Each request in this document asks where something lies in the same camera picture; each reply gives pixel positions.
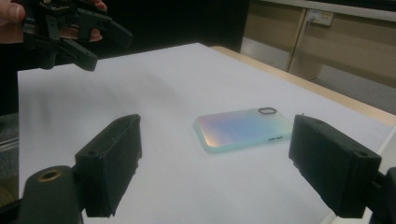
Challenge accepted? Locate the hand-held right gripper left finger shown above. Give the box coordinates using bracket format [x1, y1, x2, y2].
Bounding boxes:
[74, 114, 143, 218]

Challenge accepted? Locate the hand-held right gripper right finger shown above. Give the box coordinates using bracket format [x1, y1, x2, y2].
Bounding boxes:
[289, 114, 383, 219]

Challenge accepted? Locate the iridescent phone case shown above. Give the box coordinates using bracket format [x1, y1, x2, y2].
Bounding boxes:
[193, 106, 294, 154]

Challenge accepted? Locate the white foam board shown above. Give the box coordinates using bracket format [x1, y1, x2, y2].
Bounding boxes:
[17, 42, 394, 224]

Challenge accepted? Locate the light wooden table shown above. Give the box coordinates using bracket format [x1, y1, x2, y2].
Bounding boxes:
[211, 46, 396, 127]

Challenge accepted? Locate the light wooden desk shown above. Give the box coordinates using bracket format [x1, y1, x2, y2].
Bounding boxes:
[242, 0, 396, 89]

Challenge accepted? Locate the aluminium floor rail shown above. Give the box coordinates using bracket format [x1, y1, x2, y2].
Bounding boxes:
[0, 137, 20, 154]

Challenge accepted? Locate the white wall socket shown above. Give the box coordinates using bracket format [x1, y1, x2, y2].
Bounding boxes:
[305, 8, 334, 27]

